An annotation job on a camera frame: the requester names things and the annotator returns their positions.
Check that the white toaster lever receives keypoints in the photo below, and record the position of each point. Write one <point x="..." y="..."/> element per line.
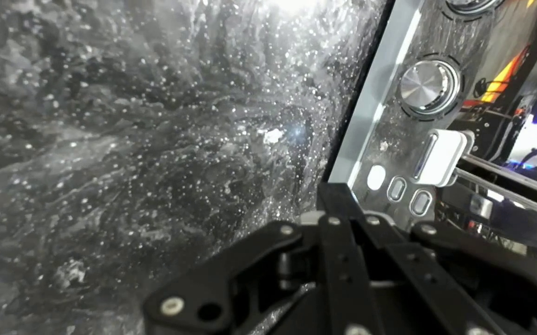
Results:
<point x="444" y="149"/>

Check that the cream and chrome toaster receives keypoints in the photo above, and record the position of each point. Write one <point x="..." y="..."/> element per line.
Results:
<point x="444" y="124"/>

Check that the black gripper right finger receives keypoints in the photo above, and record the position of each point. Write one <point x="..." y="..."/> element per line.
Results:
<point x="446" y="301"/>

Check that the chrome toaster dial knob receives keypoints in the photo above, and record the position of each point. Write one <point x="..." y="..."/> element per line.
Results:
<point x="429" y="85"/>

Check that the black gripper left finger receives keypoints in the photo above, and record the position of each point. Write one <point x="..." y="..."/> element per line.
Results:
<point x="344" y="275"/>

